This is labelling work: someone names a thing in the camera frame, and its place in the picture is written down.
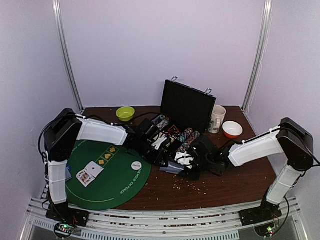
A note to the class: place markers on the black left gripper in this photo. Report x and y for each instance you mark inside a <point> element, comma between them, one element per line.
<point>157,158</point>

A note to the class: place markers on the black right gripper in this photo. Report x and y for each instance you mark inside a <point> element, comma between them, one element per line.
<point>186,169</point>

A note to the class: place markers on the grey playing card deck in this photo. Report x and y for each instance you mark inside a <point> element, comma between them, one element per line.
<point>172,168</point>

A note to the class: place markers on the white dealer button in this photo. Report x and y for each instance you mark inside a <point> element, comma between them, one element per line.
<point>137,165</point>

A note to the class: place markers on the black poker chip case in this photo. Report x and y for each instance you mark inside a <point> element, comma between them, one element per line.
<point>186,107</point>

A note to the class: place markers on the face-up ace diamond card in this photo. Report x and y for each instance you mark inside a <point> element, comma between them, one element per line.
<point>93,169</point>

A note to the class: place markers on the face-up king card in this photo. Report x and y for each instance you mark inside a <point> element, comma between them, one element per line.
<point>85,178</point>

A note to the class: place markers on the dealt card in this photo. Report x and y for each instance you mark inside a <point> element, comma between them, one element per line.
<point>68,175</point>

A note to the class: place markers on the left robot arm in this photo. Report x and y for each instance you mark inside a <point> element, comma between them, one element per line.
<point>60,135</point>

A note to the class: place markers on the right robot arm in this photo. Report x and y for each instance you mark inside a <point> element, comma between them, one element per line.
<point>287,138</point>

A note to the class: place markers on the poker chip row right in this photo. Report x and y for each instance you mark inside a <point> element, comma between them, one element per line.
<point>186,139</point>

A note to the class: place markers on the poker chip row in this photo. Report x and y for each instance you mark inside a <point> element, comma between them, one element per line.
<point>158,119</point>
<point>186,139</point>
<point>164,123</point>

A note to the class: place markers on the black red triangle token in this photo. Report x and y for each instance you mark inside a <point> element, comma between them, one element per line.
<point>173,130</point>

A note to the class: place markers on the poker chip row far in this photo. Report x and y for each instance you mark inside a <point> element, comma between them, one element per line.
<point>158,119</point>

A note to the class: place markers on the orange white bowl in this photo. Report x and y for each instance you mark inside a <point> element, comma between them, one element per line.
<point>232,129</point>

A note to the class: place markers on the beige cup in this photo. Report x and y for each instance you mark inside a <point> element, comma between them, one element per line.
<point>217,119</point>

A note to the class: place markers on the lime green bowl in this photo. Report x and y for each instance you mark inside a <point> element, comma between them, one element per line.
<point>125,114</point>

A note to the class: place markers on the green round poker mat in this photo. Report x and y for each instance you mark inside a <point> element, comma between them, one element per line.
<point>115,185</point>

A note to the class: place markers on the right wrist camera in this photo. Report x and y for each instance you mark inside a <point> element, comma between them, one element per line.
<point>202,146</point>

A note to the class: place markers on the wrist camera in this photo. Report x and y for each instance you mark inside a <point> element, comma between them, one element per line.
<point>148,128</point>
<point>202,146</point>

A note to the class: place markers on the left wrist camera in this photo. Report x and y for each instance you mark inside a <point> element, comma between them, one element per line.
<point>148,128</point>

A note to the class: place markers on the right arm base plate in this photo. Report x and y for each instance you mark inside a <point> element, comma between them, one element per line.
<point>258,215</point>

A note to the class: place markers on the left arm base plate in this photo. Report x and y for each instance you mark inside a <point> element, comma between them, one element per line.
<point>74,217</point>

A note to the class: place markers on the right aluminium post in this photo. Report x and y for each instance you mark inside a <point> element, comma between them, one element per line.
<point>261,45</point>

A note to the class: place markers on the aluminium post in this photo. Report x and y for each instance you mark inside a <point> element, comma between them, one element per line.
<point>65,54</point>
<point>261,45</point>

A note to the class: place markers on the left aluminium post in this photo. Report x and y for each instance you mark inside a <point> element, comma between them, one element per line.
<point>65,54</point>

